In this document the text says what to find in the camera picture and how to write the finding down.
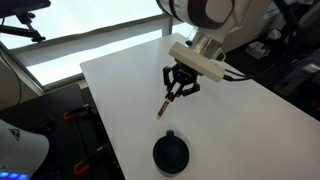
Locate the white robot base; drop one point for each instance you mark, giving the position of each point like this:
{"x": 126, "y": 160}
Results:
{"x": 20, "y": 150}

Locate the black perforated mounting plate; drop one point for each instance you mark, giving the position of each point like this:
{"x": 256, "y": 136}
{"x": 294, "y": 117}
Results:
{"x": 66, "y": 143}

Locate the red dry-erase marker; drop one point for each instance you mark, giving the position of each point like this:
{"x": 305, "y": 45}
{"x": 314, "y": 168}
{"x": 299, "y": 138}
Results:
{"x": 162, "y": 108}

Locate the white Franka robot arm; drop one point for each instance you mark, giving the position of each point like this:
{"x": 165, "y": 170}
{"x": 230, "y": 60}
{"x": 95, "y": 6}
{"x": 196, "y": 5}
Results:
{"x": 218, "y": 10}

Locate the white floor device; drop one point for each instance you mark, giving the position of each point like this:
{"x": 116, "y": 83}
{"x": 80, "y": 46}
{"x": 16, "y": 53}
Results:
{"x": 257, "y": 50}

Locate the dark teal mug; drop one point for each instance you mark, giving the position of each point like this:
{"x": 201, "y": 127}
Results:
{"x": 170, "y": 156}

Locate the grey bag with white label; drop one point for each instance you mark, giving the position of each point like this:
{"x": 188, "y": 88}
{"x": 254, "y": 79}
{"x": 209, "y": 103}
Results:
{"x": 303, "y": 71}

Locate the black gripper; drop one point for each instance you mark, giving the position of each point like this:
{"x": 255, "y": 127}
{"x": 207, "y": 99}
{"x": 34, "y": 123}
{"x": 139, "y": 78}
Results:
{"x": 185, "y": 74}

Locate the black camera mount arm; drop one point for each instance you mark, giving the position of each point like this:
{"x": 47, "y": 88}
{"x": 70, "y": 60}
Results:
{"x": 20, "y": 6}

